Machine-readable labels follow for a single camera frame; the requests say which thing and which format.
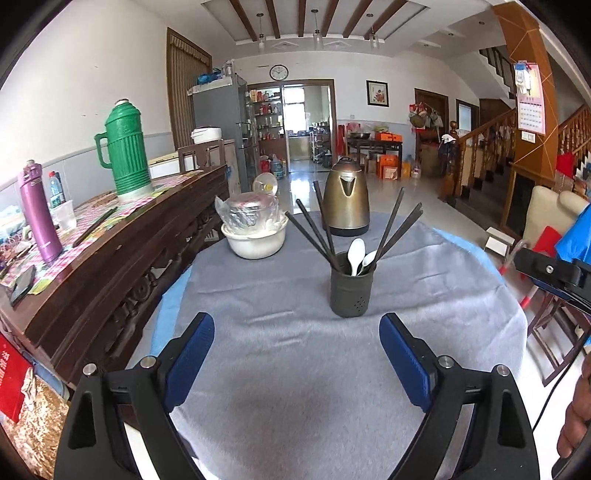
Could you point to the white printed cabinet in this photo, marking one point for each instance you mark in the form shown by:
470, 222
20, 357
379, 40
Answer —
232, 161

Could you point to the bunch of dark chopsticks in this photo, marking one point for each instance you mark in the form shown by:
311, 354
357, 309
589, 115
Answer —
318, 230

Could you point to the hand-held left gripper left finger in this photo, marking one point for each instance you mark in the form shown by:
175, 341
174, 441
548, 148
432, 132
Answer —
189, 364

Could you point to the white wall switch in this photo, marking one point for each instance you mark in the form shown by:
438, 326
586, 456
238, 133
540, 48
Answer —
528, 136

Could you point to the purple drinking bottle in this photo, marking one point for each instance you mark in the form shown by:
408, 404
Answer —
41, 217

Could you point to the dark utensil holder cup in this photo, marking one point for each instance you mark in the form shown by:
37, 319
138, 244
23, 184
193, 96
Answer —
353, 295

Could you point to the checked plastic table mat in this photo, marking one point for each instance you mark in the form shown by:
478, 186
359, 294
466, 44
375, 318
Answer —
106, 212

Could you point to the shelf with bottles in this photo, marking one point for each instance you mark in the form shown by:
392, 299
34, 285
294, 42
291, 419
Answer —
268, 124

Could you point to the cream armchair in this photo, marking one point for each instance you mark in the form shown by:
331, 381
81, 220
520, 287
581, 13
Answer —
545, 207

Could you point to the wooden chair with open back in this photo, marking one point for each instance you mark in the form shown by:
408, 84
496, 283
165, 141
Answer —
210, 154

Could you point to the framed picture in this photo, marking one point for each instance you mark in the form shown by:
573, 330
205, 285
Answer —
377, 93

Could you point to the white step stool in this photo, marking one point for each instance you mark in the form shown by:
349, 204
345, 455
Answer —
499, 242

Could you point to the green thermos jug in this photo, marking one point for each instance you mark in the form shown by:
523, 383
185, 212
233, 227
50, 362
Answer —
127, 147

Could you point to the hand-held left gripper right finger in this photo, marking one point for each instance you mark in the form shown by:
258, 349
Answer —
406, 364

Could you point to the glass pendant lamp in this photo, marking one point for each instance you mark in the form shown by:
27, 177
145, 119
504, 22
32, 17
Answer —
373, 39
316, 39
261, 41

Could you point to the white rice cooker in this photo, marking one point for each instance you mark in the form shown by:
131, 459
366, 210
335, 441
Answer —
206, 136

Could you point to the red paper bag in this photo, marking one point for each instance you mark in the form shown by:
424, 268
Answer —
11, 378

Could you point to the blue cloth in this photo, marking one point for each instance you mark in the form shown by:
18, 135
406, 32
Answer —
577, 235

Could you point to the blue table cover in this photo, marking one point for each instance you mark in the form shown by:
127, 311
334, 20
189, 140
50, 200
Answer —
166, 304

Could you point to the round wall clock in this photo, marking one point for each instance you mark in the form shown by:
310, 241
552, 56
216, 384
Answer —
279, 72

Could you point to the grey refrigerator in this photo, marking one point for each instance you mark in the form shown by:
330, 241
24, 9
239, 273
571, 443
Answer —
217, 110

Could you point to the plastic water bottle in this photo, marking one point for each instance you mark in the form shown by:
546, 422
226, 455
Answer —
56, 189

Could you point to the person's right hand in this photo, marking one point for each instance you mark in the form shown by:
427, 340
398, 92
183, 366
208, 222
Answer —
577, 429

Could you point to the carved wooden sideboard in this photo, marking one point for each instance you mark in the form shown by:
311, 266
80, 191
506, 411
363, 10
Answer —
115, 277

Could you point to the clear plastic cup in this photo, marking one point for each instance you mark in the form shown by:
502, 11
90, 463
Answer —
64, 217

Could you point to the white plastic spoon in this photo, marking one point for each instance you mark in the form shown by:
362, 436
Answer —
369, 259
355, 254

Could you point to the brown slatted door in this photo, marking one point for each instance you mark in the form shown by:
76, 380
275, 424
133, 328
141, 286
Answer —
187, 92

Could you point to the grey tablecloth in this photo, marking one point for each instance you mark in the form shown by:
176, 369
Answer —
286, 360

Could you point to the clear water jug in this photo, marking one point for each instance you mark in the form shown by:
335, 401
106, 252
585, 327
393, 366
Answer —
413, 167

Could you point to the orange gift box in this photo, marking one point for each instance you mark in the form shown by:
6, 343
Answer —
388, 167

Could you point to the wall calendar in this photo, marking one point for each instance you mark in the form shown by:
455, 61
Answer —
531, 106

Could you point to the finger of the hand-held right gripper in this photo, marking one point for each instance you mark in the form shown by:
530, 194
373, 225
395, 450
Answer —
540, 265

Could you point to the dark flat stick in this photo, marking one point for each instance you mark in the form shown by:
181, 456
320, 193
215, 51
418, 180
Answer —
94, 226

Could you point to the red plastic chair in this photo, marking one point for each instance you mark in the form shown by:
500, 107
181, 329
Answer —
551, 242

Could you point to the orange flat box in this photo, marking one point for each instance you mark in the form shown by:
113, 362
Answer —
388, 136

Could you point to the dark wooden side table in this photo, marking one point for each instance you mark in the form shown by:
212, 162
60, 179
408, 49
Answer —
376, 146

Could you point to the gold electric kettle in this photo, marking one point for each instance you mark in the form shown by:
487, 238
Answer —
346, 198

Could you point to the black phone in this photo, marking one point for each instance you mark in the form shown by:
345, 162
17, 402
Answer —
23, 285

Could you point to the dark wooden door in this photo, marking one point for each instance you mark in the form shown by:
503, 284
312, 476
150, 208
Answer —
431, 106

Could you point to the wooden staircase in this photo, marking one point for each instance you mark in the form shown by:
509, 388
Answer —
485, 147

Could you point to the white plastic basin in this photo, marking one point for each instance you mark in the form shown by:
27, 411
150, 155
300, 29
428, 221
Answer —
254, 244

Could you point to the floral brown cloth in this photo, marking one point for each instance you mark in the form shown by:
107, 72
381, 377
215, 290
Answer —
41, 429

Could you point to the pile of snack packets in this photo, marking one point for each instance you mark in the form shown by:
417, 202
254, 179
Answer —
11, 240

